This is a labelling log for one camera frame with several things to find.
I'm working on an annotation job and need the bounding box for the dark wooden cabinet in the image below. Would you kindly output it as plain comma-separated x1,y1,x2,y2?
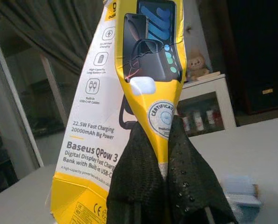
222,0,278,117

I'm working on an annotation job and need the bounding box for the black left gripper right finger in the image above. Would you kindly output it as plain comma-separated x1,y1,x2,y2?
164,115,239,224

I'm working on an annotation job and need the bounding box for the beige plush toy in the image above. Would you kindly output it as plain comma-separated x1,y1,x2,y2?
185,46,211,81

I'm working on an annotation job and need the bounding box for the white glass door cabinet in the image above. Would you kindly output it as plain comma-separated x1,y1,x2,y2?
176,73,237,138

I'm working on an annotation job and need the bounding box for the small white box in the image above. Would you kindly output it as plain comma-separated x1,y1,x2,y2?
221,177,263,206

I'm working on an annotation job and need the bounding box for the aluminium sliding glass door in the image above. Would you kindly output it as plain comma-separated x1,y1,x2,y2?
0,23,83,168

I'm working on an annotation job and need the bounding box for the grey table with black legs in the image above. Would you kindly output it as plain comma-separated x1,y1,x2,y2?
0,126,278,224

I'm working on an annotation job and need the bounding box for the grey curtain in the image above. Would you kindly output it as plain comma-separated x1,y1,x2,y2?
0,0,107,73

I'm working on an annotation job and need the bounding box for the yellow power bank box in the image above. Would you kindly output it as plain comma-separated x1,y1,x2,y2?
46,0,188,224

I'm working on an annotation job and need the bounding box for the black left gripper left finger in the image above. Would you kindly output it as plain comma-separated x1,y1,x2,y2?
106,122,170,224

